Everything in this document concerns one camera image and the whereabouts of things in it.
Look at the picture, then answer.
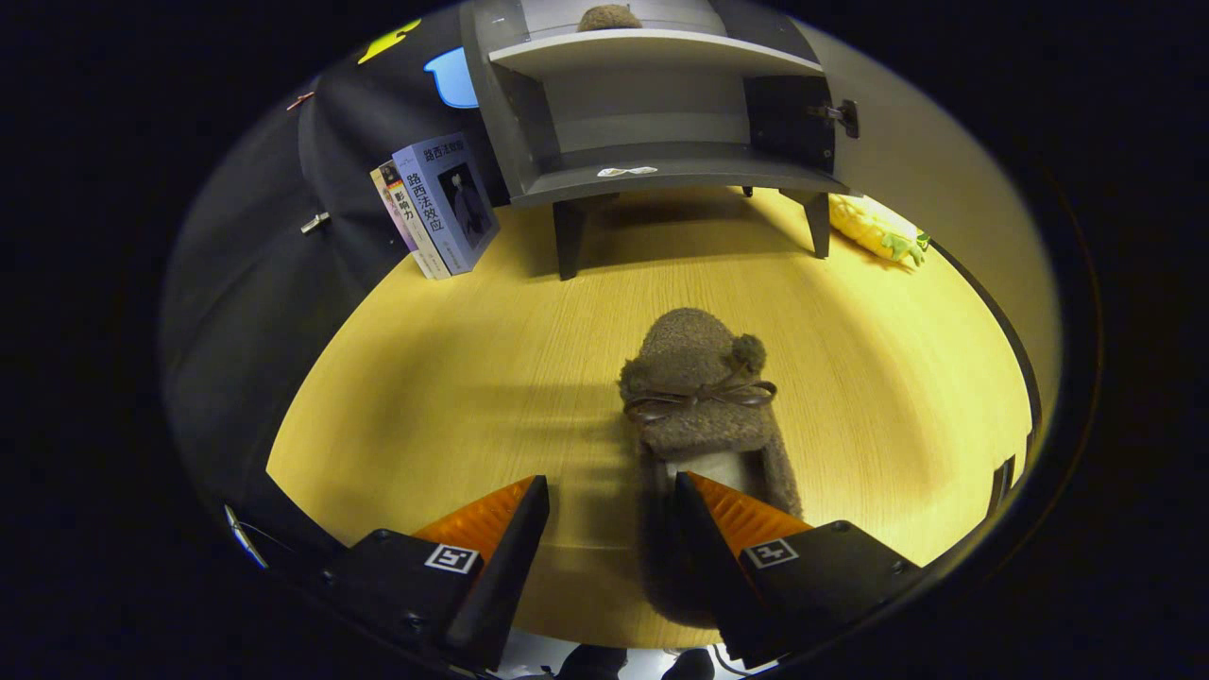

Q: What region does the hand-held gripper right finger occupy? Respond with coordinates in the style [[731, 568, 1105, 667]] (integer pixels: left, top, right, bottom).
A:
[[671, 470, 922, 670]]

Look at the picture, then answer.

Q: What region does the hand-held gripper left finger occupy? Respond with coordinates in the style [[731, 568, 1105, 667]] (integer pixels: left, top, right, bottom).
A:
[[316, 475, 551, 672]]

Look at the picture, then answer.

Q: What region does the brown fuzzy shoe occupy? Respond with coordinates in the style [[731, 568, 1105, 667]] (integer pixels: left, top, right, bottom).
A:
[[576, 4, 643, 32], [619, 307, 804, 629]]

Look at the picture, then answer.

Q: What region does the grey shoe cabinet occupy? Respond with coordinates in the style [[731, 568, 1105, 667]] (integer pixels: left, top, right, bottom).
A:
[[460, 0, 851, 281]]

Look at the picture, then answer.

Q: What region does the metal door hinge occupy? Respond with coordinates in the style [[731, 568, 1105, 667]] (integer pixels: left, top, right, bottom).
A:
[[808, 99, 860, 140]]

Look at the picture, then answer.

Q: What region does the black backdrop cloth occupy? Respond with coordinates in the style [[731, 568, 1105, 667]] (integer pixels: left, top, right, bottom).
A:
[[161, 9, 511, 568]]

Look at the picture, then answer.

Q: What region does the blue book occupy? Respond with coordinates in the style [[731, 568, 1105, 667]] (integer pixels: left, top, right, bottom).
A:
[[392, 132, 500, 276]]

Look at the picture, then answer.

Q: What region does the yellow plush pineapple toy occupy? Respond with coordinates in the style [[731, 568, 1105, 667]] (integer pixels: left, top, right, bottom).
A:
[[828, 193, 933, 268]]

